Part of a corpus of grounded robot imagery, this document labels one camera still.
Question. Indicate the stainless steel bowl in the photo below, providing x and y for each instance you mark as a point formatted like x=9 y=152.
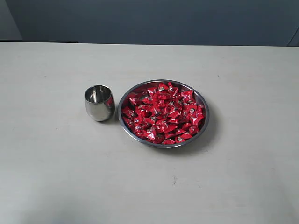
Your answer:
x=133 y=136

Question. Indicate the pile of red wrapped candies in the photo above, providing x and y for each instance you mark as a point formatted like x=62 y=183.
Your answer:
x=163 y=114

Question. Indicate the stainless steel cup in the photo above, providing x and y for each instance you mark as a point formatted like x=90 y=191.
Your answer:
x=99 y=103

